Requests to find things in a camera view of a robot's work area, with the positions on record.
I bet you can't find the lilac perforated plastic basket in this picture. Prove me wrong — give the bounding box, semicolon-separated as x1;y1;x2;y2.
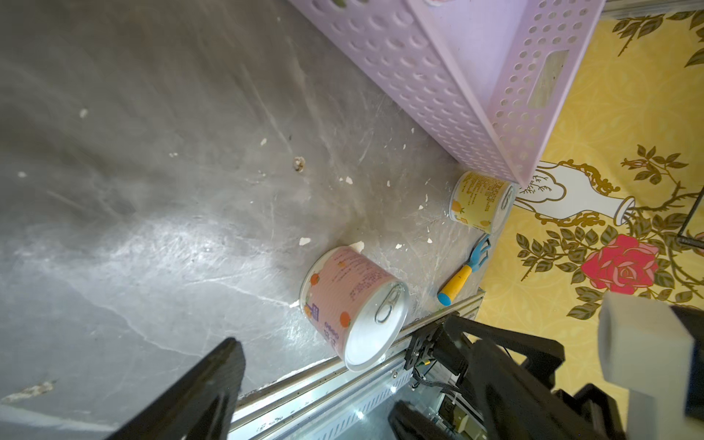
296;0;604;186

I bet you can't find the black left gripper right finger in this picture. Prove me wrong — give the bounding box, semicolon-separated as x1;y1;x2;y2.
469;340;603;439

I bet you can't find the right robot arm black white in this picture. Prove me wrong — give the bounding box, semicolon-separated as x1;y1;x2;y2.
405;293;703;439

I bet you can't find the pink purple label can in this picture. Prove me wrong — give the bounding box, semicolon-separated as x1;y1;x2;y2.
299;246;411;372

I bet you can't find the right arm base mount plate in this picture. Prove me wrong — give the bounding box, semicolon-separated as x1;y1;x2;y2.
403;312;469;376

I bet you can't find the teal garden fork yellow handle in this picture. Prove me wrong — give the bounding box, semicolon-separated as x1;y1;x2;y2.
436;234;491;306

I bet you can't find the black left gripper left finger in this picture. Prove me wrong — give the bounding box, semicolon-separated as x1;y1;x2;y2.
109;337;246;439

